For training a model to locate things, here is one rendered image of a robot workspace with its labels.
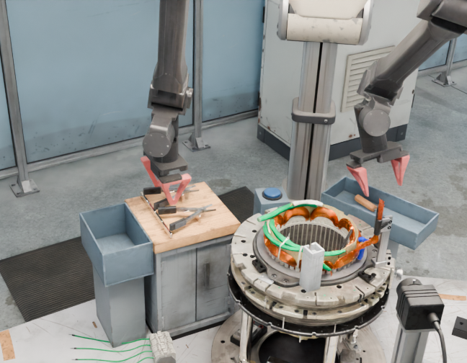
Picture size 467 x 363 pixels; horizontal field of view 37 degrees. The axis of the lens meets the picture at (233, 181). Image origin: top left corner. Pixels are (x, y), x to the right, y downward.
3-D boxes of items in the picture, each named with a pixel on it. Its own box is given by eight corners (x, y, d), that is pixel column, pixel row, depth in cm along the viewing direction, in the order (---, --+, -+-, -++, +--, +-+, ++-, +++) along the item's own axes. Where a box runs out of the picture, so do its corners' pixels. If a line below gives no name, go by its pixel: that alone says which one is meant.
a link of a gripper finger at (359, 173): (393, 193, 157) (385, 153, 155) (364, 202, 156) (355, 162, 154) (380, 186, 164) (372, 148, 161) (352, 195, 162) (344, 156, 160)
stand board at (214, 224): (155, 254, 147) (154, 245, 146) (124, 208, 161) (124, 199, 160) (240, 232, 155) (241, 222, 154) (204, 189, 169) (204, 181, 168)
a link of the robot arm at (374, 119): (401, 80, 155) (365, 68, 155) (414, 88, 144) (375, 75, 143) (382, 131, 158) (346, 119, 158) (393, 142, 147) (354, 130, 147)
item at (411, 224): (417, 309, 175) (439, 213, 160) (397, 332, 167) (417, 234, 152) (332, 267, 188) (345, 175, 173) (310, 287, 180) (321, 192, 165)
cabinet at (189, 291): (158, 345, 161) (156, 253, 147) (130, 296, 175) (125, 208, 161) (234, 320, 168) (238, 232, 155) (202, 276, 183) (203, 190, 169)
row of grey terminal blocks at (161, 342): (177, 369, 154) (177, 356, 152) (156, 374, 153) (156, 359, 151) (168, 338, 163) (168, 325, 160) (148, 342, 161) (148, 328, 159)
